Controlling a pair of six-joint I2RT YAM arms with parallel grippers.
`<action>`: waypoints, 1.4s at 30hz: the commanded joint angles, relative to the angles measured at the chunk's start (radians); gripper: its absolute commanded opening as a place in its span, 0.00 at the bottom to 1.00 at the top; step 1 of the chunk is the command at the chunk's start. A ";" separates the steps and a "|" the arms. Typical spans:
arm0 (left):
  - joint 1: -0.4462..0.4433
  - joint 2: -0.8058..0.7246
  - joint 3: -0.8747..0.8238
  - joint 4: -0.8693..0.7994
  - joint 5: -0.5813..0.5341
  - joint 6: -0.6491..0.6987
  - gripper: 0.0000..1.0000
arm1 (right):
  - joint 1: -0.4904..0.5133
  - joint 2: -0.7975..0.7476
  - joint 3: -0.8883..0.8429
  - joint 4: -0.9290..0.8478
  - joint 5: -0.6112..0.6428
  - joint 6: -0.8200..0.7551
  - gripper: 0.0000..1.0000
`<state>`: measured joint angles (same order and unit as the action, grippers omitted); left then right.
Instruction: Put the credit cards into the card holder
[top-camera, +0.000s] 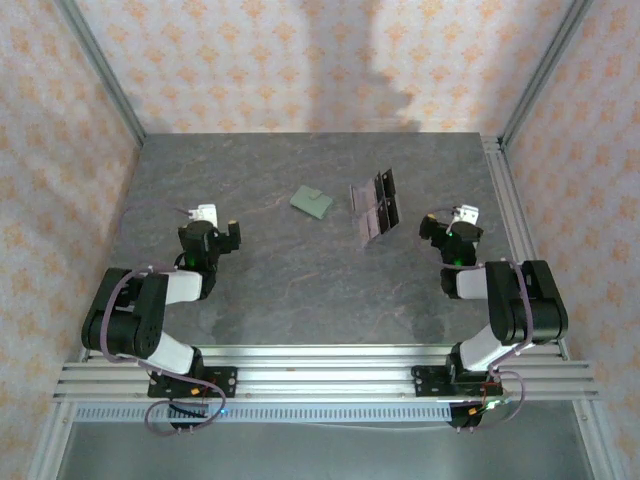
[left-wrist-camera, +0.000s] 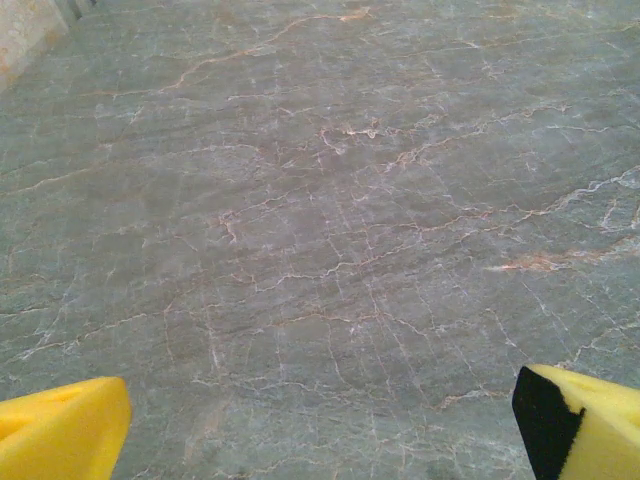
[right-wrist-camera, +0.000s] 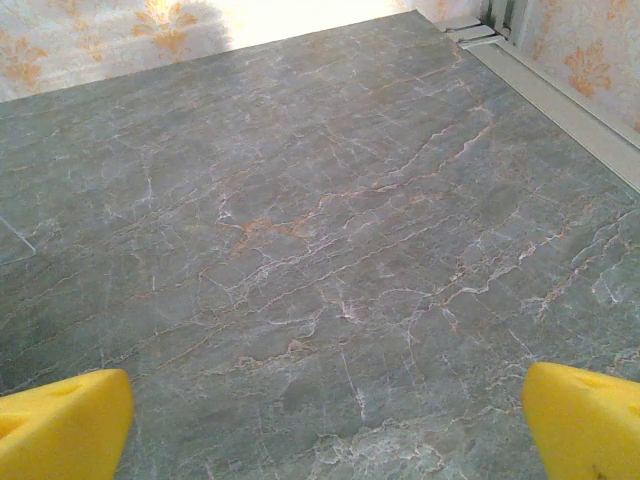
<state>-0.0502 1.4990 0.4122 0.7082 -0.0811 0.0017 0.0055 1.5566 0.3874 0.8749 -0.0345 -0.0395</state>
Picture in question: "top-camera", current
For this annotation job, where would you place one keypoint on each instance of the green card holder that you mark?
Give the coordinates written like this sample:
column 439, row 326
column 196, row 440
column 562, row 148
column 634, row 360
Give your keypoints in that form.
column 311, row 201

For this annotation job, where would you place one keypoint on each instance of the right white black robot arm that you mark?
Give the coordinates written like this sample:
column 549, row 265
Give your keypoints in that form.
column 475, row 285

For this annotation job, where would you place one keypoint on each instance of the clear acrylic card stand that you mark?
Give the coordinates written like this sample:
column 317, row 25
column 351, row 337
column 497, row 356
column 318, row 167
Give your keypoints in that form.
column 387, row 215

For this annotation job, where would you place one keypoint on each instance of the small black electronics board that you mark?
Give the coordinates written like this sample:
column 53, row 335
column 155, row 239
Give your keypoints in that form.
column 462, row 420

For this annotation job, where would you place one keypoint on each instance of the grey metal panel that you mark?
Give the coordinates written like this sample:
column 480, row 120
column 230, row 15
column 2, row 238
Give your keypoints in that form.
column 325, row 455

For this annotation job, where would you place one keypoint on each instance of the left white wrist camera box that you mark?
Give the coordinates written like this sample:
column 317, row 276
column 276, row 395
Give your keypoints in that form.
column 206, row 212

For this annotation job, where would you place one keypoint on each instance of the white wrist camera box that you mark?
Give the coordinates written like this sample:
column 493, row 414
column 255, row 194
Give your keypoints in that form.
column 206, row 212
column 467, row 214

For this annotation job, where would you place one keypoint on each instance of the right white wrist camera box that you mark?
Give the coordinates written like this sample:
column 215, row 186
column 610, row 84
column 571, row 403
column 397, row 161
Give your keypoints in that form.
column 467, row 214

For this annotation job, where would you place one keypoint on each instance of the aluminium side rail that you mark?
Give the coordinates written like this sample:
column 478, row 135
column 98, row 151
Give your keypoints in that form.
column 520, row 235

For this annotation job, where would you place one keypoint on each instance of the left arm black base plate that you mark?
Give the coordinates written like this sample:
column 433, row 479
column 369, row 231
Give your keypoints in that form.
column 225, row 380

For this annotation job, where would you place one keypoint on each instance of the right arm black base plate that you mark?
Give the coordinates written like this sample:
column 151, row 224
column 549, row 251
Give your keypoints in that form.
column 425, row 380

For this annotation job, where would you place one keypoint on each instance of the aluminium mounting rail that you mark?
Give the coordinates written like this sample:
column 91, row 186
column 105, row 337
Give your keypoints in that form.
column 325, row 372

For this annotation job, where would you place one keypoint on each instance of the aluminium frame post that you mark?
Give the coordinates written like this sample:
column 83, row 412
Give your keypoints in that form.
column 542, row 75
column 107, row 75

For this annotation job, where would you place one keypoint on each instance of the aluminium frame leg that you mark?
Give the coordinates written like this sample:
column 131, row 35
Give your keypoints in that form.
column 52, row 440
column 595, row 440

